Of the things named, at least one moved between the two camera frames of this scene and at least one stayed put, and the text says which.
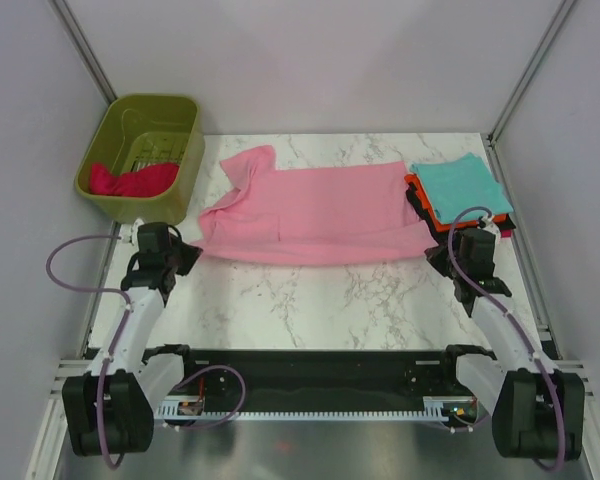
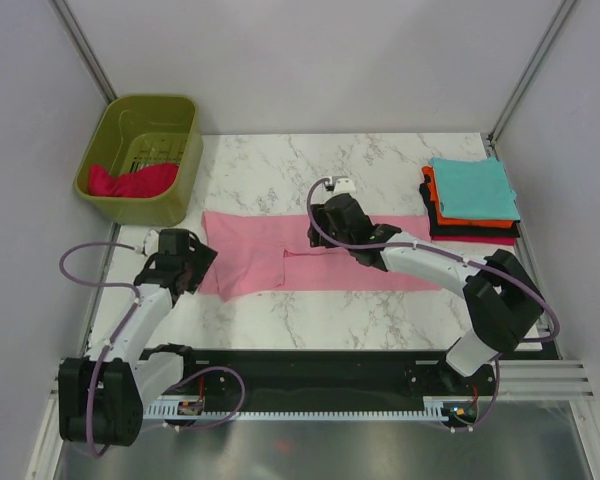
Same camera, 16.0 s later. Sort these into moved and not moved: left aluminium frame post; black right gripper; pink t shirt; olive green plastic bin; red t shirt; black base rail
Moved: black right gripper; pink t shirt
Not moved: black base rail; red t shirt; olive green plastic bin; left aluminium frame post
